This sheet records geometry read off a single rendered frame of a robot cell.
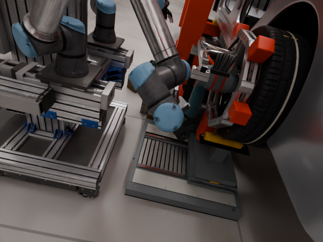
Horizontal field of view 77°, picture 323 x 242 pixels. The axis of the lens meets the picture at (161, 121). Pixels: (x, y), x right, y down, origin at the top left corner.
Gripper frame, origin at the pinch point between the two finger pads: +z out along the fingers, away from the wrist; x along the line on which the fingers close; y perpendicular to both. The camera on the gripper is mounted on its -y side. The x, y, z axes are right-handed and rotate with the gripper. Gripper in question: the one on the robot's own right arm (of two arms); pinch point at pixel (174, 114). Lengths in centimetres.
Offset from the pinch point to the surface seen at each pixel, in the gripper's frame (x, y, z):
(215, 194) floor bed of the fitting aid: 10, -69, 62
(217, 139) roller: -13, -30, 44
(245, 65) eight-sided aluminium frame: -39.0, 0.4, 12.4
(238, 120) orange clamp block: -22.6, -18.7, 9.1
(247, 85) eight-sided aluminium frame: -34.7, -7.5, 10.5
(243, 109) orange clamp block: -26.8, -15.5, 8.5
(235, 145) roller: -20, -40, 45
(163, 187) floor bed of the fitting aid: 37, -42, 54
